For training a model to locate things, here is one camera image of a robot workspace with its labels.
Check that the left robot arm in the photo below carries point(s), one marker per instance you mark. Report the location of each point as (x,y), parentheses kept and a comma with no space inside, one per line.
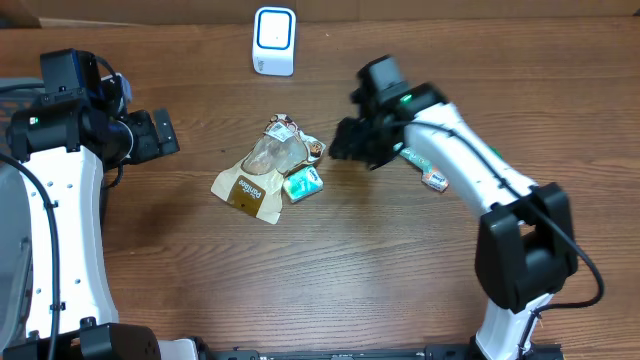
(77,129)

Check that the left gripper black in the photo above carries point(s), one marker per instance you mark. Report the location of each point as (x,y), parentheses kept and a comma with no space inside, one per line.
(151,143)

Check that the white barcode scanner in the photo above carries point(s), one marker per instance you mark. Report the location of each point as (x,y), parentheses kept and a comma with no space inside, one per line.
(274,36)

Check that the brown clear snack bag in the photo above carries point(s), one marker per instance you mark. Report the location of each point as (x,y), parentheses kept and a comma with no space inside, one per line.
(254,184)

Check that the grey plastic mesh basket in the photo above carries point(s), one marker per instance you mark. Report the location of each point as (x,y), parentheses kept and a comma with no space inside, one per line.
(16,253)

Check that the teal tissue pack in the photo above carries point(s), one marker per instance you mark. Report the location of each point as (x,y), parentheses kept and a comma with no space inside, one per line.
(415,159)

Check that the orange snack packet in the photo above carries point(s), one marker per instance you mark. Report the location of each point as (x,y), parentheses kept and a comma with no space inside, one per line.
(435,180)

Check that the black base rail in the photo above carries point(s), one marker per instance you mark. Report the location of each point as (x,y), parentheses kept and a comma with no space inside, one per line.
(350,355)

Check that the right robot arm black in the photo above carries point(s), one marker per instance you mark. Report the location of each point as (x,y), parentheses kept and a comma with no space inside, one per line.
(524,250)

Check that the green lid jar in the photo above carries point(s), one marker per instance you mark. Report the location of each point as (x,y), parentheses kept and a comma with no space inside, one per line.
(496,153)

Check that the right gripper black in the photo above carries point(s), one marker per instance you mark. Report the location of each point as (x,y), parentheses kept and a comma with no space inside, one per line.
(353,145)

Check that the small green white packet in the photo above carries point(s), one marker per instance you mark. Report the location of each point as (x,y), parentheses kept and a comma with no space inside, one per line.
(302,184)

